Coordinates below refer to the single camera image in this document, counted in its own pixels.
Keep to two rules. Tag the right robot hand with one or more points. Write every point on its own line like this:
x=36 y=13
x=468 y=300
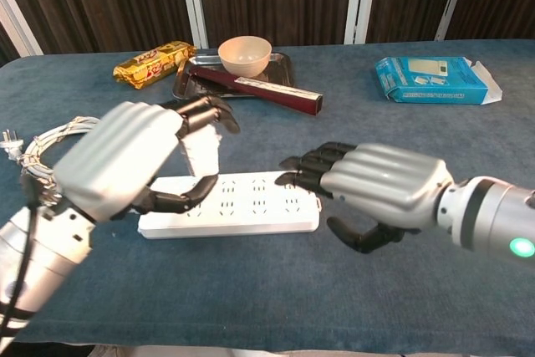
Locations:
x=384 y=181

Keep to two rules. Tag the beige bowl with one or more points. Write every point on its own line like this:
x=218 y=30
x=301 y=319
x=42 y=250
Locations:
x=244 y=58

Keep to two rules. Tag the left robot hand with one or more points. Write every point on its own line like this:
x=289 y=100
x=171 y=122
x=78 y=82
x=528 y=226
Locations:
x=117 y=156

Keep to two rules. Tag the white power strip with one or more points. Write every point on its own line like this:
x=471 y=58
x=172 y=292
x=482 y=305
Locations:
x=251 y=215

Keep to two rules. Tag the blue tablecloth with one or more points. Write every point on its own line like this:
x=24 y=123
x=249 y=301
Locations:
x=267 y=290

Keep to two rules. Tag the blue scale box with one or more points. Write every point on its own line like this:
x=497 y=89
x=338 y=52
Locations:
x=434 y=79

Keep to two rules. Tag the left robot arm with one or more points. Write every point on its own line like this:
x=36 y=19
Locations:
x=50 y=252

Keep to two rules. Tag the yellow snack package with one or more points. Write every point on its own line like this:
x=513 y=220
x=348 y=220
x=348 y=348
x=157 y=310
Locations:
x=150 y=64

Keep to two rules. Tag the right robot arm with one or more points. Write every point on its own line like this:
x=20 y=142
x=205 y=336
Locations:
x=489 y=215

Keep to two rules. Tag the dark red long box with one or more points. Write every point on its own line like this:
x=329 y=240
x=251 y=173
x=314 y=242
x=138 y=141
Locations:
x=288 y=95

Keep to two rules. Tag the metal tray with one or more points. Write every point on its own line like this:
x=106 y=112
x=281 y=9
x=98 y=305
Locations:
x=280 y=70

